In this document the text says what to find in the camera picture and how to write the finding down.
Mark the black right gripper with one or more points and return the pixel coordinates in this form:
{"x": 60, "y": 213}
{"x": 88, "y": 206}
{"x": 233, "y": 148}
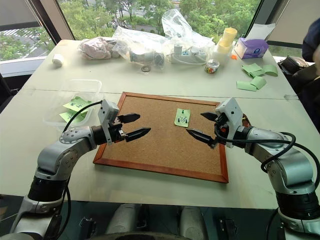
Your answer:
{"x": 221, "y": 130}

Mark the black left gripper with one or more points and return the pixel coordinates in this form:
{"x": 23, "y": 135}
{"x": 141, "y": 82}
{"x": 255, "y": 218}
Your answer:
{"x": 115, "y": 132}

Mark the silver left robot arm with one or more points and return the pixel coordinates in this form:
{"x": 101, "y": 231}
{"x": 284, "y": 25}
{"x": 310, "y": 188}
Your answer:
{"x": 53, "y": 156}

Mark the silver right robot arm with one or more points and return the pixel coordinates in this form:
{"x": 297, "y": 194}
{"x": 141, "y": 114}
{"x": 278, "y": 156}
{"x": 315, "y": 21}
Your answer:
{"x": 295, "y": 162}

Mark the green note with scribble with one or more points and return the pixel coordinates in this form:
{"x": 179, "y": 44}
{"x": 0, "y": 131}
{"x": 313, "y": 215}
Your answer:
{"x": 182, "y": 118}

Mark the wood framed cork board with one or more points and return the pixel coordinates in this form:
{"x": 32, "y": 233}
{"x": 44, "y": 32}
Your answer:
{"x": 155, "y": 140}

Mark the green paper note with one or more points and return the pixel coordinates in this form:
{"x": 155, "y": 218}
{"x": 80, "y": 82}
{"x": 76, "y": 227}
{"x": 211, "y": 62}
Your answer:
{"x": 271, "y": 70}
{"x": 258, "y": 82}
{"x": 246, "y": 85}
{"x": 252, "y": 69}

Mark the small jar colourful items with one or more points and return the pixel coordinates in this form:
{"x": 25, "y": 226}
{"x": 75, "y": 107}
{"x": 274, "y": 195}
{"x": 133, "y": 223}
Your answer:
{"x": 212, "y": 67}

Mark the green written sticky note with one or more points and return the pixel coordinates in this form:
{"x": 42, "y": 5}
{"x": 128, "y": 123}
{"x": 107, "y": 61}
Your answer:
{"x": 67, "y": 116}
{"x": 76, "y": 103}

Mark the grey cylindrical device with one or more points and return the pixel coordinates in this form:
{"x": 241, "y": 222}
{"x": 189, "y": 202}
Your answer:
{"x": 147, "y": 57}

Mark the white power strip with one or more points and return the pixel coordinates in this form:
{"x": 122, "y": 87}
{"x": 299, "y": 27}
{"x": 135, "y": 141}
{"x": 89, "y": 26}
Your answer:
{"x": 192, "y": 53}

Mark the small orange piece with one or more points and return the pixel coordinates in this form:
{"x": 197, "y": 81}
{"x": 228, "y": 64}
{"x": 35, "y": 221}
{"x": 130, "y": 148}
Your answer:
{"x": 234, "y": 57}

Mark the clear plastic container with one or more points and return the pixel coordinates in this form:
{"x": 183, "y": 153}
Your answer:
{"x": 57, "y": 112}

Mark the bag with pink contents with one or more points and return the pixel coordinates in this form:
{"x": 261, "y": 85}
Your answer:
{"x": 96, "y": 48}

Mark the purple tissue box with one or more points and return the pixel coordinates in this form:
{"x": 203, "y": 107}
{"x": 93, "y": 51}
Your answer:
{"x": 252, "y": 48}

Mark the yellow paper cup stack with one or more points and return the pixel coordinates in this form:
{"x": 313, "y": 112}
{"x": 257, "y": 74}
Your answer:
{"x": 228, "y": 37}

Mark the grey rounded robot leg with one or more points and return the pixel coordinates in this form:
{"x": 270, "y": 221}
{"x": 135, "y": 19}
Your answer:
{"x": 192, "y": 223}
{"x": 123, "y": 222}

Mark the white tape roll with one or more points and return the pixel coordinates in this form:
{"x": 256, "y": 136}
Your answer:
{"x": 58, "y": 60}

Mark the large clear plastic bag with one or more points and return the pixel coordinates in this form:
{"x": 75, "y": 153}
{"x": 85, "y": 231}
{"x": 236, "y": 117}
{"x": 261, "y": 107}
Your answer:
{"x": 175, "y": 27}

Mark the black bag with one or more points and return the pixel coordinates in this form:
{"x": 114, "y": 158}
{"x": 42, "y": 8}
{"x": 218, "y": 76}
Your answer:
{"x": 292, "y": 65}

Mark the person in dark clothes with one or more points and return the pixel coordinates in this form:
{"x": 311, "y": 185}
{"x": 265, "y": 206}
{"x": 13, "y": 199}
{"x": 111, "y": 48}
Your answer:
{"x": 311, "y": 82}

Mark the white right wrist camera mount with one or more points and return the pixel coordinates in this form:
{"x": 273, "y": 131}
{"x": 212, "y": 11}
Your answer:
{"x": 231, "y": 112}

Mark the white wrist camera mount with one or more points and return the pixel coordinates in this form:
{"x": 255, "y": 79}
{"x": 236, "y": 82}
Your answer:
{"x": 231, "y": 112}
{"x": 107, "y": 110}

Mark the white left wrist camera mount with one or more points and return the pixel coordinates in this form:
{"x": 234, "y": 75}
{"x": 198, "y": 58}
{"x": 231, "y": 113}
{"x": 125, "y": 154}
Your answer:
{"x": 107, "y": 110}

